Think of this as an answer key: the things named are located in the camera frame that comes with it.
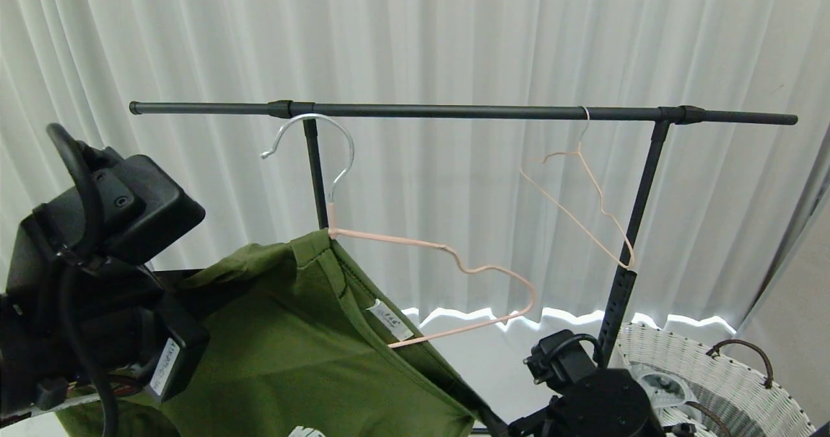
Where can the pink clothes hanger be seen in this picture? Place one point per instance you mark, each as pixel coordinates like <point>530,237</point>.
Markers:
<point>332,220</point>
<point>591,176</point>

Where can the black clothes rack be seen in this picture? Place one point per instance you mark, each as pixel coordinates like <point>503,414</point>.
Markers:
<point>454,110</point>

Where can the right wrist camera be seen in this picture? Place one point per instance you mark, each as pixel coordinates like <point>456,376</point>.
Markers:
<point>557,362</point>

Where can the green printed shirt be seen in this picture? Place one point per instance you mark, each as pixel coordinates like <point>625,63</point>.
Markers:
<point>292,359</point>

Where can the white curtain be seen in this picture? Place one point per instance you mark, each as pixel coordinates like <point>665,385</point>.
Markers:
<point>454,35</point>

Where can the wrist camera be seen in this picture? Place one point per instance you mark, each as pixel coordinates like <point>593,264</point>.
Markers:
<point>149,210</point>
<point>557,362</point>

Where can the white laundry basket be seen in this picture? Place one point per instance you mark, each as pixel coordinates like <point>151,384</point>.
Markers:
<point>733,391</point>

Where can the pale grey garment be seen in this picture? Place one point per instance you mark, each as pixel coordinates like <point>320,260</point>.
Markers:
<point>658,385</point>

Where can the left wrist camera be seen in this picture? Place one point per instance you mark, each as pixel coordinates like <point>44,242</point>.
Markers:
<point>149,210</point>

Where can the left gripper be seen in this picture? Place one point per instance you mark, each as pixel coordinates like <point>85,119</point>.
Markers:
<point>97,353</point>

